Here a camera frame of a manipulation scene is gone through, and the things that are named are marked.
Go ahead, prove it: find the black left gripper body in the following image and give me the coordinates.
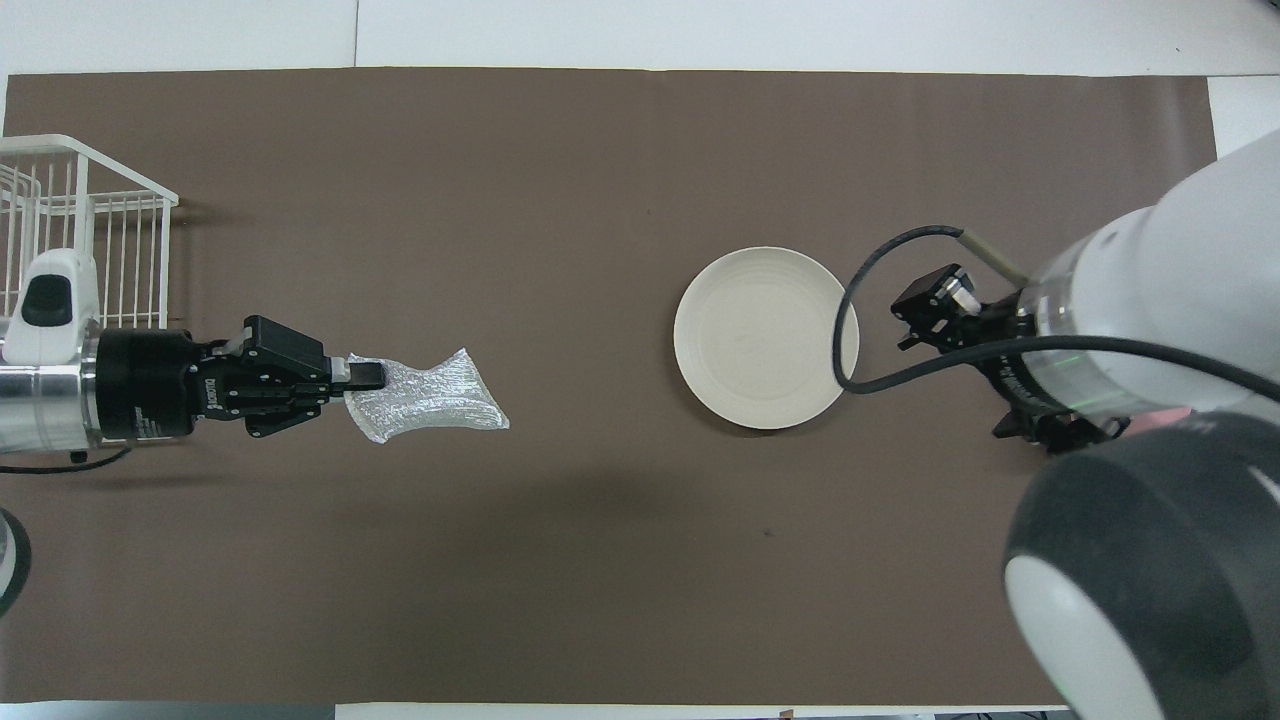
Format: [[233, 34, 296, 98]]
[[97, 318, 346, 441]]

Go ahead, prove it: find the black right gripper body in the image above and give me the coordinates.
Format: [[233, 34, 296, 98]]
[[985, 290, 1076, 416]]

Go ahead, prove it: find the silver foil pouch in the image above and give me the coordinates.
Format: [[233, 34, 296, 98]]
[[345, 347, 511, 446]]

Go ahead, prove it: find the cream round plate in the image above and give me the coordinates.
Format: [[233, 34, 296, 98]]
[[673, 246, 860, 431]]

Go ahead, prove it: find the brown table mat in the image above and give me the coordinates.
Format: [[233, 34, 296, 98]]
[[0, 68, 1218, 706]]

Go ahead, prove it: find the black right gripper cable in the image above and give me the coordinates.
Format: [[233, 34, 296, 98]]
[[833, 226, 1280, 401]]

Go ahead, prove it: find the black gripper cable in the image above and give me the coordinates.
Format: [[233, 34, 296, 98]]
[[0, 445, 131, 475], [833, 226, 1280, 401]]

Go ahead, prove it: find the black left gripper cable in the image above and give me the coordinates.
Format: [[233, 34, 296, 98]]
[[0, 445, 131, 475]]

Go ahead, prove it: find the white wire dish rack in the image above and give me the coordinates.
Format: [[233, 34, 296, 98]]
[[0, 134, 179, 331]]

